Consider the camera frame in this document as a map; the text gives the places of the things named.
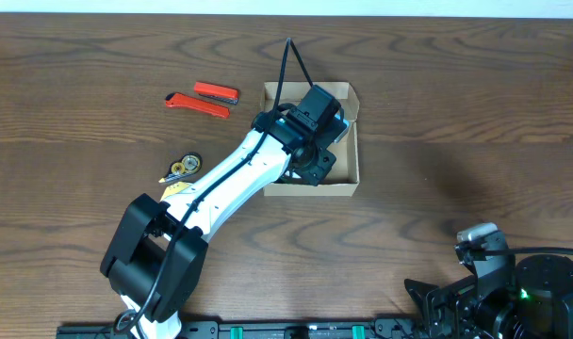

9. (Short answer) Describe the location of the cardboard box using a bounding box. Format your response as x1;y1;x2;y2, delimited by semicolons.
260;82;360;197

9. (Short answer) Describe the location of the yellow sticky note pad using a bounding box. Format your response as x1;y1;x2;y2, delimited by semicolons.
160;182;191;201

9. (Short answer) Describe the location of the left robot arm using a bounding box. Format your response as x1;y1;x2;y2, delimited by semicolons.
100;85;349;338

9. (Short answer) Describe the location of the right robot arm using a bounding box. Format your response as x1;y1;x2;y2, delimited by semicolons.
404;223;573;339

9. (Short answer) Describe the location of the black yellow correction tape dispenser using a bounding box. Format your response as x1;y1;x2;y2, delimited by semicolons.
158;152;203;184

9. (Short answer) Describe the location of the orange utility knife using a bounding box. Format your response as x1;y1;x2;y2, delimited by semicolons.
165;92;230;119

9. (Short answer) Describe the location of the black mounting rail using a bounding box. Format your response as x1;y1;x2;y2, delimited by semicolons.
55;317;434;339

